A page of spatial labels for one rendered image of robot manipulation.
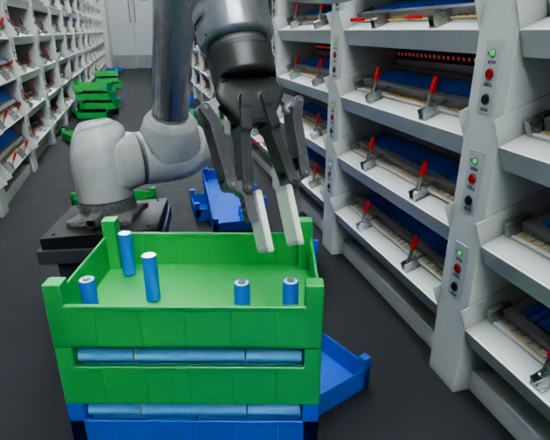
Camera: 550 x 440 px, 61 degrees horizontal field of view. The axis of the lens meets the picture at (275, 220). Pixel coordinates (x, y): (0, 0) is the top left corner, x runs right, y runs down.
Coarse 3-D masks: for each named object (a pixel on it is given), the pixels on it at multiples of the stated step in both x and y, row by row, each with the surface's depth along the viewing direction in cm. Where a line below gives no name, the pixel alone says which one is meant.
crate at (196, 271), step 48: (144, 240) 69; (192, 240) 69; (240, 240) 69; (48, 288) 50; (144, 288) 64; (192, 288) 64; (96, 336) 52; (144, 336) 52; (192, 336) 52; (240, 336) 52; (288, 336) 52
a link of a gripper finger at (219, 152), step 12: (204, 108) 50; (216, 120) 50; (204, 132) 52; (216, 132) 50; (216, 144) 50; (216, 156) 51; (228, 156) 51; (216, 168) 52; (228, 168) 50; (228, 180) 50
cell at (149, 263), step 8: (144, 256) 58; (152, 256) 58; (144, 264) 58; (152, 264) 58; (144, 272) 59; (152, 272) 59; (144, 280) 60; (152, 280) 59; (152, 288) 60; (152, 296) 60; (160, 296) 61
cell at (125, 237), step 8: (120, 232) 65; (128, 232) 65; (120, 240) 65; (128, 240) 65; (120, 248) 65; (128, 248) 65; (120, 256) 66; (128, 256) 66; (128, 264) 66; (128, 272) 66
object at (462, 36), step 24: (384, 0) 137; (480, 0) 81; (360, 24) 133; (384, 24) 120; (408, 24) 109; (456, 24) 92; (480, 24) 82; (408, 48) 108; (432, 48) 99; (456, 48) 91
